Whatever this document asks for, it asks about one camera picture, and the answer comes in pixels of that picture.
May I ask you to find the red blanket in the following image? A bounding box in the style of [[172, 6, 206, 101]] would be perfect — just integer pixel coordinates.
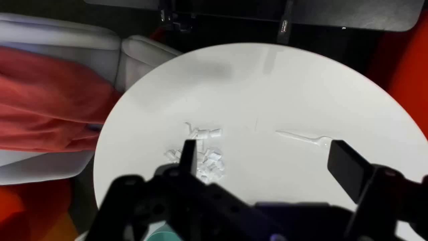
[[0, 46, 123, 154]]

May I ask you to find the teal bowl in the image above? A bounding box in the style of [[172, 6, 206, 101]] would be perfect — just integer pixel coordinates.
[[148, 221, 180, 241]]

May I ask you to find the white plastic spoon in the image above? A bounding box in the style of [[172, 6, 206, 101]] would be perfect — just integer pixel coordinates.
[[274, 129, 331, 145]]

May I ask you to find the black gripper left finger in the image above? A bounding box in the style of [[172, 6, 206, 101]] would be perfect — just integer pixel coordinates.
[[156, 138, 214, 198]]

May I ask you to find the light grey blanket-draped armchair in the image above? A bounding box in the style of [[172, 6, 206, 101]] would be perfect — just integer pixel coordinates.
[[0, 12, 182, 188]]

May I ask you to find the orange upholstered chair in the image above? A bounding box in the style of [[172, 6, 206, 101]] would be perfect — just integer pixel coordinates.
[[367, 7, 428, 135], [0, 180, 79, 241]]

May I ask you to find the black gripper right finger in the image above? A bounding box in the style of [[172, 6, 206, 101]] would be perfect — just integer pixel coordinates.
[[326, 139, 428, 241]]

